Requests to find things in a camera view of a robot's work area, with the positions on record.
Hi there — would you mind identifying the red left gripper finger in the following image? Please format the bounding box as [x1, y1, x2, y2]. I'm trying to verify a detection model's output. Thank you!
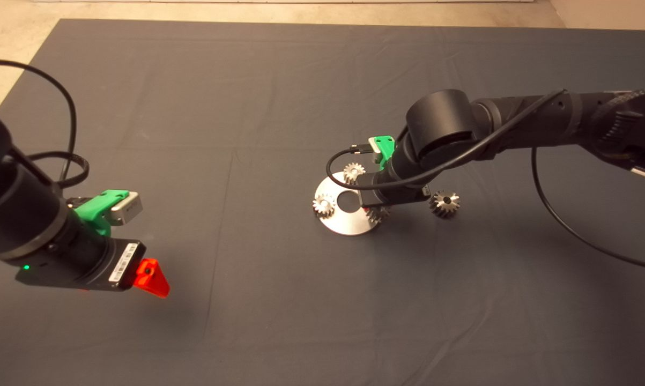
[133, 258, 171, 299]

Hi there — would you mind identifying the dark grey table cloth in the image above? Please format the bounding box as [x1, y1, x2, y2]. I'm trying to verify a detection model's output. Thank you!
[0, 19, 645, 386]

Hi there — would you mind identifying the thick braided black cable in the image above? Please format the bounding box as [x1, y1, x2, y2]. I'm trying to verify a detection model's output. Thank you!
[26, 151, 90, 189]

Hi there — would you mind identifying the larger steel gear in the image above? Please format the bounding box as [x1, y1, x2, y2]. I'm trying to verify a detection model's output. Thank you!
[428, 191, 461, 219]

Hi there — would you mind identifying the round metal plate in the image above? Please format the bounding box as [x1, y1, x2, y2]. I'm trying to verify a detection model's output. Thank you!
[314, 173, 382, 236]

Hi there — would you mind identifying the silver left camera box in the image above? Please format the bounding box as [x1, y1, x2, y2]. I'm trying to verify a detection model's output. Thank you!
[109, 191, 144, 226]

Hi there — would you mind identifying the green left camera mount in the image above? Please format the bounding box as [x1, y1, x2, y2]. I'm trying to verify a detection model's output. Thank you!
[74, 189, 130, 236]

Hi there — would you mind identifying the black left camera cable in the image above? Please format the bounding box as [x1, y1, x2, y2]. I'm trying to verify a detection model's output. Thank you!
[0, 58, 78, 185]

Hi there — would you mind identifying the small steel gear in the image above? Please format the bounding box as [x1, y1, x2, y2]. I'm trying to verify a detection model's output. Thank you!
[366, 205, 391, 226]
[312, 195, 337, 219]
[343, 162, 366, 185]

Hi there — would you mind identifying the green right camera mount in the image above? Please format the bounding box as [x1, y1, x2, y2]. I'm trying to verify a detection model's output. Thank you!
[373, 135, 397, 171]

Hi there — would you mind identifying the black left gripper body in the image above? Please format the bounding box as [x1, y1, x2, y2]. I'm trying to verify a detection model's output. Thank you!
[76, 236, 147, 292]

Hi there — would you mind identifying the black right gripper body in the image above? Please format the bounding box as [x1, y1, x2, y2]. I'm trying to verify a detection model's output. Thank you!
[358, 161, 432, 209]

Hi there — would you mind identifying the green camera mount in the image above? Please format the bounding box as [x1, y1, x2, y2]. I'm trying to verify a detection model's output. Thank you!
[373, 135, 397, 171]
[74, 189, 130, 236]

